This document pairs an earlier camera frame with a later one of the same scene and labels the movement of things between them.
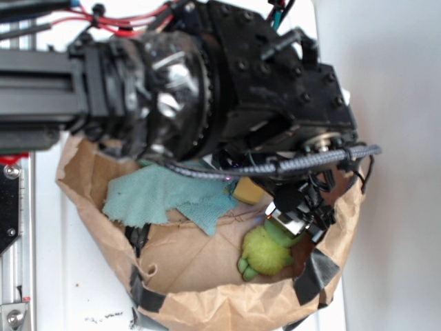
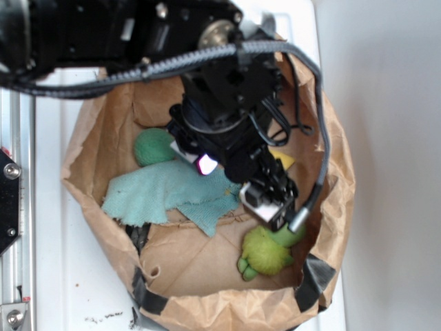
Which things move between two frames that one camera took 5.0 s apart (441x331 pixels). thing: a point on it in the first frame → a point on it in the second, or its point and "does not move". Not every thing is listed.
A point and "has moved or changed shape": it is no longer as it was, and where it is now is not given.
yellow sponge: x=246 y=191 has moved or changed shape
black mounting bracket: x=9 y=204 does not move
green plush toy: x=267 y=249 does not move
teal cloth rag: x=144 y=194 does not move
